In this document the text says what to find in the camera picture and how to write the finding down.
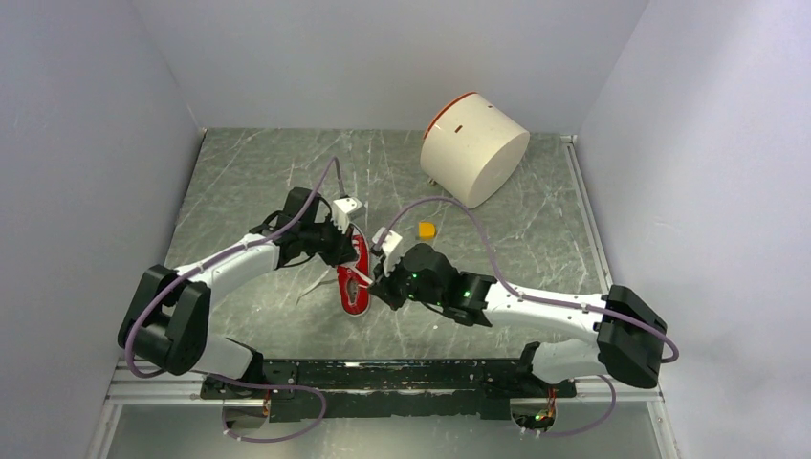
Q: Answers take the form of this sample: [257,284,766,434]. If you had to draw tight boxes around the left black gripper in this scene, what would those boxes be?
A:
[299,212,357,267]

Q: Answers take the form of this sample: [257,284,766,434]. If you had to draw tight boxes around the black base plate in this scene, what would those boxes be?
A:
[200,358,576,423]

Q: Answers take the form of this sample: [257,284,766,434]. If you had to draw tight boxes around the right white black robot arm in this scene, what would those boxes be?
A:
[369,243,667,396]

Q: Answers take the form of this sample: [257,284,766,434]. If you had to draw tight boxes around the white cylindrical container orange rim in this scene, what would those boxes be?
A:
[420,92,531,208]

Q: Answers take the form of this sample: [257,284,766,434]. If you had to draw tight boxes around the small yellow cube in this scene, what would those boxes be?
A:
[417,221,437,240]

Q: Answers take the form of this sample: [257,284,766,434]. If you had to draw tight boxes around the aluminium frame rail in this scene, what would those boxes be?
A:
[107,128,676,458]

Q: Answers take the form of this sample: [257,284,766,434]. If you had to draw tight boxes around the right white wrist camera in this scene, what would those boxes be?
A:
[371,228,405,273]

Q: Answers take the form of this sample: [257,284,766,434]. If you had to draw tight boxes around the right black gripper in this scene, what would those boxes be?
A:
[367,250,446,311]

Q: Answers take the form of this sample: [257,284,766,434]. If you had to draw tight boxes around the red canvas sneaker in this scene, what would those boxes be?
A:
[337,224,372,317]

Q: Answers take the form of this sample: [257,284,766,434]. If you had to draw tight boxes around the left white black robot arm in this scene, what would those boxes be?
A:
[118,187,362,398]

